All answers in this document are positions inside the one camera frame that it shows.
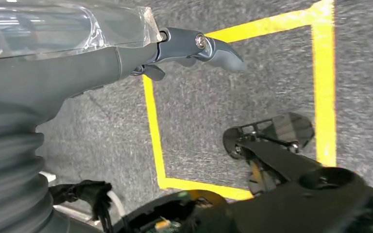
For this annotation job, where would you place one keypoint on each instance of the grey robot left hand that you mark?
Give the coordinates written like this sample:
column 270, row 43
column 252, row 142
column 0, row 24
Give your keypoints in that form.
column 61, row 70

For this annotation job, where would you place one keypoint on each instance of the black robot left leg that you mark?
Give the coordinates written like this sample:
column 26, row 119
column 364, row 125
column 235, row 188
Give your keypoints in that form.
column 276, row 157

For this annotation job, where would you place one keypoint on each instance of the black robot left foot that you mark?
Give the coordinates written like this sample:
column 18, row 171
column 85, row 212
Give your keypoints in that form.
column 289, row 127

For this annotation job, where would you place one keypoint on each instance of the yellow floor tape square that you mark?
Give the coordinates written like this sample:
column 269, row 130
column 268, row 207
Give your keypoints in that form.
column 324, row 96

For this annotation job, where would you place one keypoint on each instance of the black robot torso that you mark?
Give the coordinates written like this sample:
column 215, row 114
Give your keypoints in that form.
column 286, row 212

